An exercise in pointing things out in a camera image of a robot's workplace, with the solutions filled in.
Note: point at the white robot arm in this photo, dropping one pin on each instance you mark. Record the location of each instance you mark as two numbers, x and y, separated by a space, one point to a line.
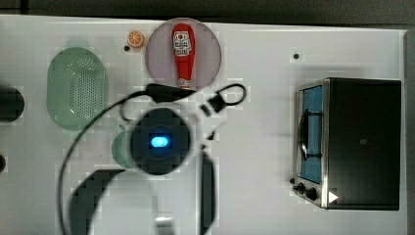
150 174

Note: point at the green mug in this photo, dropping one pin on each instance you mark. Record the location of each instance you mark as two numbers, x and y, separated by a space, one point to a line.
120 150

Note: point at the grey round plate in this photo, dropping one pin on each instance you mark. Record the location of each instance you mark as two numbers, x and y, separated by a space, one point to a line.
159 55

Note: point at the red plush ketchup bottle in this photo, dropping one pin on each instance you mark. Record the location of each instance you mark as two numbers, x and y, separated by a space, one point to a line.
184 50

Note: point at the orange slice toy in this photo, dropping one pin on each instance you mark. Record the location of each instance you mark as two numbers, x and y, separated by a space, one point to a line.
135 39

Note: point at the green perforated colander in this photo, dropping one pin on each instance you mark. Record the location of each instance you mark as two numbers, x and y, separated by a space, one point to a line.
77 87

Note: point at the silver black toaster oven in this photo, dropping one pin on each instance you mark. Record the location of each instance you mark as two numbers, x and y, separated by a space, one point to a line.
348 144

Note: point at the large black container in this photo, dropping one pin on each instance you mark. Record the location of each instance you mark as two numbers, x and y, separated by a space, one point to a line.
11 103

